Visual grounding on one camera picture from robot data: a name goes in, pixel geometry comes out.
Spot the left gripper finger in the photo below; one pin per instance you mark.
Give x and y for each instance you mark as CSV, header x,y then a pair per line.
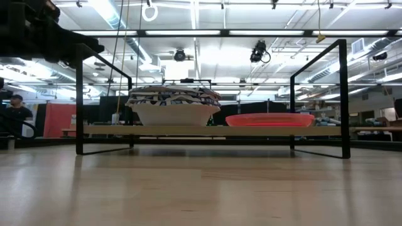
x,y
92,48

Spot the white bowl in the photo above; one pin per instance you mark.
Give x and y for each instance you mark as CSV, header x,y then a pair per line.
x,y
174,116

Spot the translucent pink plastic plate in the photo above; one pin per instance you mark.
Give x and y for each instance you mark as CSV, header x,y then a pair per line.
x,y
251,123
270,116

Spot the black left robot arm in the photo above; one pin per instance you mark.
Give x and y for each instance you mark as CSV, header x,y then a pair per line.
x,y
25,31

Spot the black overhead light beam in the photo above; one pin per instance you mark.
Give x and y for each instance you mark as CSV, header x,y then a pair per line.
x,y
141,32

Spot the red partition panel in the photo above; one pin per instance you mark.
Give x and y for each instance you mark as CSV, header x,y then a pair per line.
x,y
59,119

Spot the small white container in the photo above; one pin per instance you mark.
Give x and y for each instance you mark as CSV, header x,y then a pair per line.
x,y
115,119

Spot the person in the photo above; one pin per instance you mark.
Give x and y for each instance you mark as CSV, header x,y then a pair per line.
x,y
17,113

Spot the round black ceiling fixture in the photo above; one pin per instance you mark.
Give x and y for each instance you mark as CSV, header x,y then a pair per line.
x,y
179,55

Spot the wooden background table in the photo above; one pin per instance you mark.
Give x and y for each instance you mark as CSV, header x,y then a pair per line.
x,y
377,129

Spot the black table edge rail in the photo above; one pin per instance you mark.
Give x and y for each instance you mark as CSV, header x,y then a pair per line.
x,y
188,142

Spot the black overhead camera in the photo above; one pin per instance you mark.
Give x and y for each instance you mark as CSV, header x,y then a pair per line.
x,y
259,51

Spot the black ceiling-mounted camera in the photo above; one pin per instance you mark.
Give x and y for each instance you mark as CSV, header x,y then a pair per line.
x,y
380,56

